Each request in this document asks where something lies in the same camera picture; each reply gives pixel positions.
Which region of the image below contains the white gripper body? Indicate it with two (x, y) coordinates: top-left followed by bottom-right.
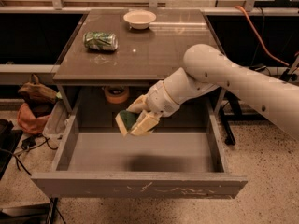
(146, 81), (180, 117)

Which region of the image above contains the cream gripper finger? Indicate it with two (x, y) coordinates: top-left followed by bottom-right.
(130, 110), (161, 136)
(127, 95), (148, 113)

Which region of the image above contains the green and yellow sponge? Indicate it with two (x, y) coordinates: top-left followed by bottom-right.
(115, 110), (138, 136)

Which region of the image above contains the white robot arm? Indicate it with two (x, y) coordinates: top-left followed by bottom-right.
(128, 44), (299, 139)

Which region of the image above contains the open grey drawer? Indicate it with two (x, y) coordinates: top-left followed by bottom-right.
(32, 87), (247, 199)

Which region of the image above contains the roll of masking tape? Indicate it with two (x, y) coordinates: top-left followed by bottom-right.
(104, 86), (129, 104)

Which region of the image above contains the grey cabinet table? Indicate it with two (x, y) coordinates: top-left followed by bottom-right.
(51, 8), (235, 117)

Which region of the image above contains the crushed green soda can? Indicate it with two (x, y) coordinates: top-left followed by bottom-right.
(83, 32), (119, 51)

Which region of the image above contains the white bowl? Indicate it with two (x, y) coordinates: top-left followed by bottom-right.
(123, 10), (156, 30)

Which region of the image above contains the white plastic bag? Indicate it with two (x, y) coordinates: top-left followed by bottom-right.
(43, 101), (68, 143)

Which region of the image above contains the brown cloth bag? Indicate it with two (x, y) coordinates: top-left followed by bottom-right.
(18, 74), (57, 117)

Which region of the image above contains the black power adapter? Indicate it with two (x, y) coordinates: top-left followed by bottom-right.
(249, 63), (266, 72)

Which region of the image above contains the orange cloth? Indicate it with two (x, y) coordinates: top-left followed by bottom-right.
(17, 103), (50, 134)

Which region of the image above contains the orange cable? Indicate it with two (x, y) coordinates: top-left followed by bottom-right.
(234, 5), (291, 68)

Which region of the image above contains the black cable on floor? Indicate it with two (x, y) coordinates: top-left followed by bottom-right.
(0, 133), (60, 176)

